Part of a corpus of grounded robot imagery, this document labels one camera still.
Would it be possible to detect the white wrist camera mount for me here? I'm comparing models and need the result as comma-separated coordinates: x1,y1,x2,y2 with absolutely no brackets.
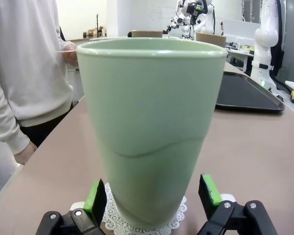
170,14,186,29

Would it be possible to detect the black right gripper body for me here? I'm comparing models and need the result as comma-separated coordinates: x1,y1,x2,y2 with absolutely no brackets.
186,2,203,25

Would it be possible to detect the black plastic serving tray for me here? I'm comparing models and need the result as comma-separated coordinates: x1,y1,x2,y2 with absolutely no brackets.
214,70,286,115

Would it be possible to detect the person's right hand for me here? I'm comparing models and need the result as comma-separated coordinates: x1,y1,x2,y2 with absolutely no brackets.
14,141,38,165

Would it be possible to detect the white office desk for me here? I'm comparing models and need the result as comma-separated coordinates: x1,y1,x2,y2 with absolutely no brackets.
226,47,254,71

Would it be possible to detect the person in grey sweatshirt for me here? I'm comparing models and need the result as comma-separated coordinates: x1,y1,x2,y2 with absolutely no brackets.
0,0,75,157

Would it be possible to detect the person's left hand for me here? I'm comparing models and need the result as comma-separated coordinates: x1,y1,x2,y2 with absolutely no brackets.
61,41,79,67

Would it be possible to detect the white paper doily coaster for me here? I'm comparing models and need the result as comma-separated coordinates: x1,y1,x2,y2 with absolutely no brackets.
101,182,188,232

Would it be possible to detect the black robot cable conduit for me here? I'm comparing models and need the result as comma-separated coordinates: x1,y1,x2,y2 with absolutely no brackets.
269,0,293,95

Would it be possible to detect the white partition panel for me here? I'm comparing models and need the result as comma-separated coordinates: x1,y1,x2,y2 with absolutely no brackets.
222,19,261,42

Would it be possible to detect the light green tall cup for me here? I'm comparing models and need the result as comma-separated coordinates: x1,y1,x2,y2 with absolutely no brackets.
76,37,228,230

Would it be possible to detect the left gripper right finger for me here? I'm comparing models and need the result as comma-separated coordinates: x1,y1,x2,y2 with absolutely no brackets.
198,173,278,235

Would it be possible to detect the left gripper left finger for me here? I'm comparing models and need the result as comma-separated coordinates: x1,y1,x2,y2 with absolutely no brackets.
36,178,107,235

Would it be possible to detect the person's right forearm grey sleeve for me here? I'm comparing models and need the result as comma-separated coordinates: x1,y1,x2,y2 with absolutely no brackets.
0,58,31,155

